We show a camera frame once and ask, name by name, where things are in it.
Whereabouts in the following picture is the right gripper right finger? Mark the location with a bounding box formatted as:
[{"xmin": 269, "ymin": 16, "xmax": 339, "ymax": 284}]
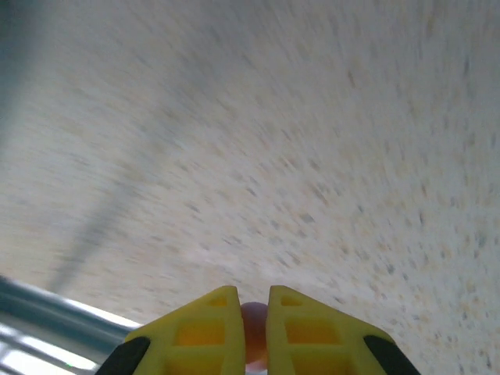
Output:
[{"xmin": 267, "ymin": 284, "xmax": 421, "ymax": 375}]

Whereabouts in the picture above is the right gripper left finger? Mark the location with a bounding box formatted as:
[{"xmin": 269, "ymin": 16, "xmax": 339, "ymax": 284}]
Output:
[{"xmin": 101, "ymin": 285, "xmax": 247, "ymax": 375}]

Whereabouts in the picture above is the aluminium table frame rail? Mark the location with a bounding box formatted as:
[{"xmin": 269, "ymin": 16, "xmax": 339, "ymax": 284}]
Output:
[{"xmin": 0, "ymin": 275, "xmax": 141, "ymax": 375}]

